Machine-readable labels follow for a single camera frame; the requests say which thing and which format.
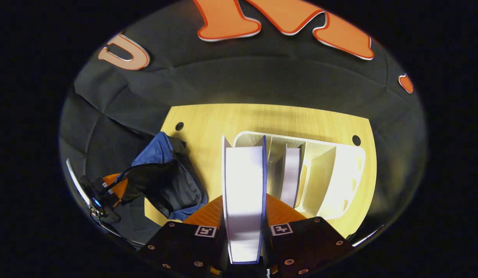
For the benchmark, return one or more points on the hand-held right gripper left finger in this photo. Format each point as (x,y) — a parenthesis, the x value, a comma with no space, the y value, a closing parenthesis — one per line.
(181,247)

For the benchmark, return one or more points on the blue cover book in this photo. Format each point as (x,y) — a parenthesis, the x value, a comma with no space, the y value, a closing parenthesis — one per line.
(244,193)

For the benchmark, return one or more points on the black backdrop cloth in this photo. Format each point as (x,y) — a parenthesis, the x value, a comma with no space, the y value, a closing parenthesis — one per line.
(262,77)

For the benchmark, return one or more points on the blue schoolbag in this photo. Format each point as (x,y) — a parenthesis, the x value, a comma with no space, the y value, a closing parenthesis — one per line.
(165,185)

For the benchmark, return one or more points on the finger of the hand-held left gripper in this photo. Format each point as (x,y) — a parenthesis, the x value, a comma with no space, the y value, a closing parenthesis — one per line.
(118,186)

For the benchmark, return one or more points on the white cover book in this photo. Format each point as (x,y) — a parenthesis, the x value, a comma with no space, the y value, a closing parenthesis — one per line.
(291,173)

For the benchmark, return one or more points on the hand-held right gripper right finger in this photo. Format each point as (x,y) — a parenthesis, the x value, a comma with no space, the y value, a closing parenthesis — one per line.
(304,247)

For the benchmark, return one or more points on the white bookshelf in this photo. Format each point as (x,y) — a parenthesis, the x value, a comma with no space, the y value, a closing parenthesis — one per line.
(339,177)

